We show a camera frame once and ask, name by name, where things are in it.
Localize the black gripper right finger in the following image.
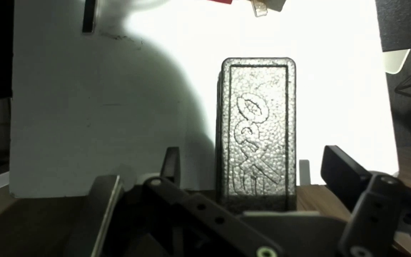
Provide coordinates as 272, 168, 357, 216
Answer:
322, 146, 403, 257

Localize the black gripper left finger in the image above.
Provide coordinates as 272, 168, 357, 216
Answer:
65, 175, 123, 257

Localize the black foam board duster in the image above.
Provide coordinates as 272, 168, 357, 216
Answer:
216, 58, 297, 213

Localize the small white side table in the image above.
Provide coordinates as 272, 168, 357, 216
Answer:
11, 0, 399, 199

